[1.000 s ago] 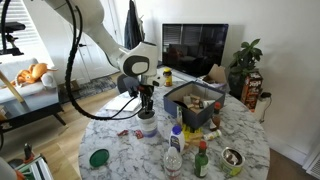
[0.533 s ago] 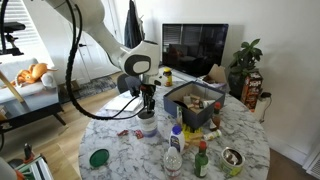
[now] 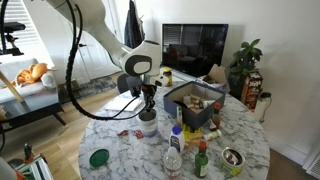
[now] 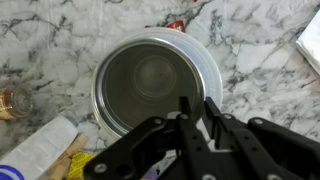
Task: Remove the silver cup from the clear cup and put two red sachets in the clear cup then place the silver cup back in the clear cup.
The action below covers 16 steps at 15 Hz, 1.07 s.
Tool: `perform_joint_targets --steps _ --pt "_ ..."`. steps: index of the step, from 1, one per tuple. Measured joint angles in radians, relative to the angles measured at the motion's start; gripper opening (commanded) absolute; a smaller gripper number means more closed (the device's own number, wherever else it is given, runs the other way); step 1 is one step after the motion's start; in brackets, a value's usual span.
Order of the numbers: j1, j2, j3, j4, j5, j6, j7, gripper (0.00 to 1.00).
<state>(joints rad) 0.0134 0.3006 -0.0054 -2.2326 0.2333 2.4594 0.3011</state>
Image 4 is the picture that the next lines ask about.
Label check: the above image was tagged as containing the small glass jar red lid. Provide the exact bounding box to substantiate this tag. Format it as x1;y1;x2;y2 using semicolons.
0;86;35;120

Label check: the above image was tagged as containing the clear plastic cup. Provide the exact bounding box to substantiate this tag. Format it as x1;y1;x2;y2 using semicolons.
90;27;224;139

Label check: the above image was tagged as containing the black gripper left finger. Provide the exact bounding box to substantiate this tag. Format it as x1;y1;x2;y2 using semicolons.
83;96;221;180

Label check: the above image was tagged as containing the red sachet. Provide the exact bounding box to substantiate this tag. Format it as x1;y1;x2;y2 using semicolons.
165;20;186;33

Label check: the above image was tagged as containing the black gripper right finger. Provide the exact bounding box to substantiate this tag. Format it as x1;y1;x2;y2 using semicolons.
203;97;320;180

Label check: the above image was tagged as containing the white bottle blue cap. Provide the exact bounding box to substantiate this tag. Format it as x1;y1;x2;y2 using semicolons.
0;115;79;180

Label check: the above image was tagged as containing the yellow packet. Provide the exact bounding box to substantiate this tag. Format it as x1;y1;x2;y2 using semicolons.
66;151;96;180

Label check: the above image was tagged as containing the wooden stick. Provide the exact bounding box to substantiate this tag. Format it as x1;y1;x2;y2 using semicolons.
46;133;89;180

